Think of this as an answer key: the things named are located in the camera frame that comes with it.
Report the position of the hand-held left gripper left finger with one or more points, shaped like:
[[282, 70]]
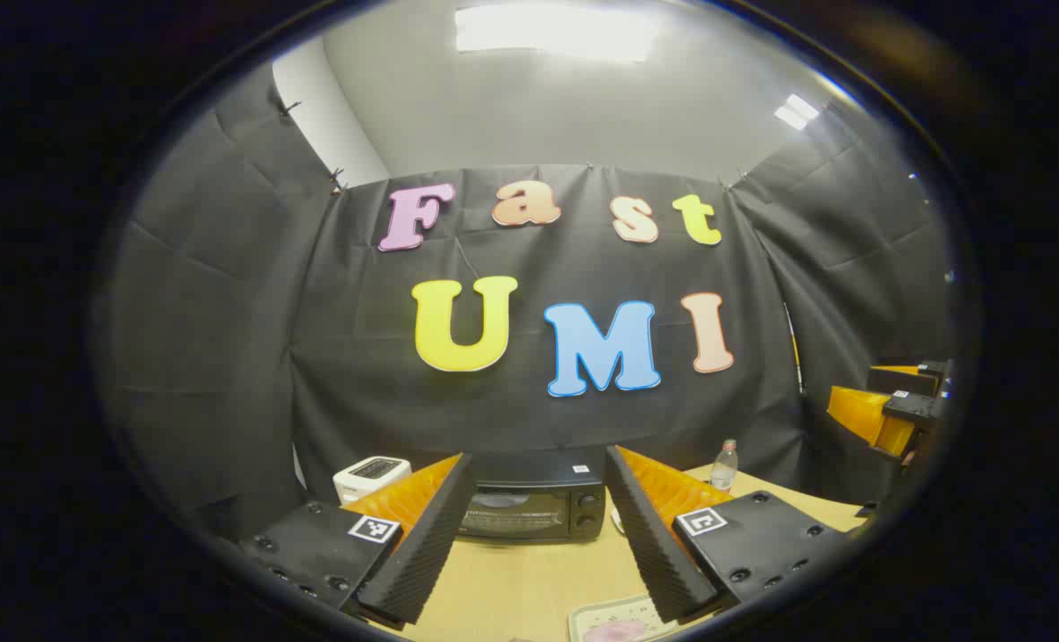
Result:
[[436, 535]]

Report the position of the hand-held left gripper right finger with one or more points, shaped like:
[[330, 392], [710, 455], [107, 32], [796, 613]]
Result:
[[650, 544]]

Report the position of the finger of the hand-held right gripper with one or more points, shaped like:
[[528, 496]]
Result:
[[904, 379], [913, 410]]

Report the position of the pink ham slice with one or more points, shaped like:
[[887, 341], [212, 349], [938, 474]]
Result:
[[614, 632]]

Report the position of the black electric oven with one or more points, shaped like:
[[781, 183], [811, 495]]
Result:
[[529, 499]]

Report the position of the white toaster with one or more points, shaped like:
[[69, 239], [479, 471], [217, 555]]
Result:
[[371, 475]]

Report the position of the clear plastic water bottle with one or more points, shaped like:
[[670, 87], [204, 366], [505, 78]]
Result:
[[724, 468]]

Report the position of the black backdrop cloth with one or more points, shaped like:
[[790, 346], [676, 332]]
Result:
[[529, 410]]

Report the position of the small ceiling light panel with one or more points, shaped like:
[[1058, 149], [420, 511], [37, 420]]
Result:
[[796, 111]]

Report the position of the large ceiling light panel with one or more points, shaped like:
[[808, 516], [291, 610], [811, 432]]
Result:
[[556, 31]]

